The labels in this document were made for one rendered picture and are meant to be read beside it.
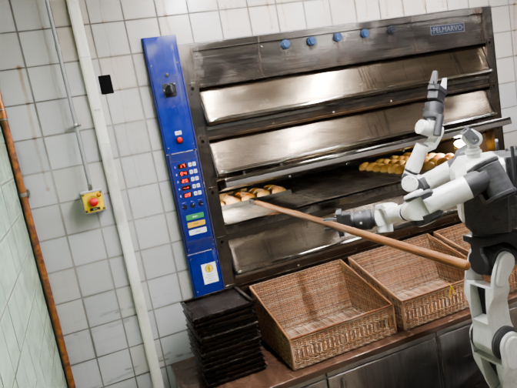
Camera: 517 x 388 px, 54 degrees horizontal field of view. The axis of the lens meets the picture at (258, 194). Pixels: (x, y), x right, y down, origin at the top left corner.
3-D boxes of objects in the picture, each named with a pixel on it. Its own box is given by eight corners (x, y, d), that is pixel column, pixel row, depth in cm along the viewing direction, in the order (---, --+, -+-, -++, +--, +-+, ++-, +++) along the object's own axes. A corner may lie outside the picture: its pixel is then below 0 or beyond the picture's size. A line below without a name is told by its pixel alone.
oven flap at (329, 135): (217, 177, 256) (206, 140, 259) (493, 117, 313) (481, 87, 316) (218, 174, 252) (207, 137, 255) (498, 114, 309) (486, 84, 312)
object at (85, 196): (84, 212, 236) (79, 192, 234) (106, 208, 239) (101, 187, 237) (85, 215, 229) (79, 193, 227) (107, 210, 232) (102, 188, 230)
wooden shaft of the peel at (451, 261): (472, 269, 149) (471, 259, 148) (465, 272, 148) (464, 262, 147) (259, 203, 307) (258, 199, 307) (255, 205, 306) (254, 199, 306)
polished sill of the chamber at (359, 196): (223, 232, 266) (221, 225, 266) (490, 164, 324) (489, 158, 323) (227, 235, 261) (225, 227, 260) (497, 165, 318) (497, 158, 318)
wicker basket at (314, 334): (255, 334, 270) (246, 285, 265) (348, 303, 288) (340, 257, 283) (293, 372, 224) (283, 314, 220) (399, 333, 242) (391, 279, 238)
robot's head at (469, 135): (482, 138, 205) (469, 124, 205) (486, 139, 197) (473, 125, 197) (469, 148, 207) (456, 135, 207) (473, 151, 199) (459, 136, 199)
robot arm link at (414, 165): (416, 146, 243) (400, 183, 249) (410, 147, 235) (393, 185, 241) (437, 155, 238) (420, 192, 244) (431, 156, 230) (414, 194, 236)
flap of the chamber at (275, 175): (227, 188, 243) (217, 192, 262) (512, 123, 300) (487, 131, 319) (225, 182, 243) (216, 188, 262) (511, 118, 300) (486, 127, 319)
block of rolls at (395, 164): (356, 170, 370) (355, 163, 369) (411, 158, 385) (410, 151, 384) (408, 175, 313) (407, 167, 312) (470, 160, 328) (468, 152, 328)
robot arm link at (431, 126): (434, 115, 241) (429, 138, 240) (416, 110, 236) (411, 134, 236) (451, 113, 230) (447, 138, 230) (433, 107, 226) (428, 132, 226)
